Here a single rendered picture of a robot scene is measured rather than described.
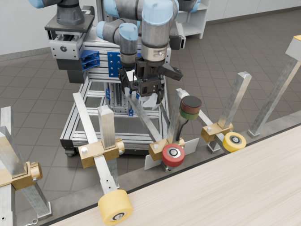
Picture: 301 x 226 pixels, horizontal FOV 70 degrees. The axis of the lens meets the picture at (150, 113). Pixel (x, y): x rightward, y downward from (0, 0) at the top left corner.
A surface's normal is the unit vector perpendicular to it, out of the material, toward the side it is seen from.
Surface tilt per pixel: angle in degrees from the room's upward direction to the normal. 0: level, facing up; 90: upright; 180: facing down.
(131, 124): 0
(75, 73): 90
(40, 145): 0
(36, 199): 90
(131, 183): 0
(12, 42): 90
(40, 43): 90
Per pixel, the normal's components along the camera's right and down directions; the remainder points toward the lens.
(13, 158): 0.42, 0.64
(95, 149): 0.07, -0.73
